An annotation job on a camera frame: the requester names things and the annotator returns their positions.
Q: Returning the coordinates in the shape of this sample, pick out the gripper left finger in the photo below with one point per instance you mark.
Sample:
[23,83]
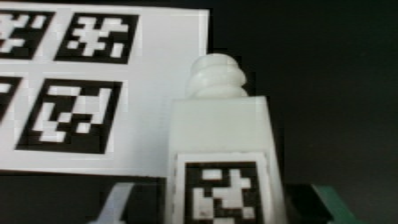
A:
[133,204]

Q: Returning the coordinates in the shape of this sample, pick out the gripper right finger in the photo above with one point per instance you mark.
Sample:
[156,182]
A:
[314,205]

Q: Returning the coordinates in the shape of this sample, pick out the white marker sheet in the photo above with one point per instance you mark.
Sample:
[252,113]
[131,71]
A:
[94,67]

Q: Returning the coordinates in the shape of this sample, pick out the white table leg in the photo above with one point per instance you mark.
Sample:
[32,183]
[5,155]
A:
[223,188]

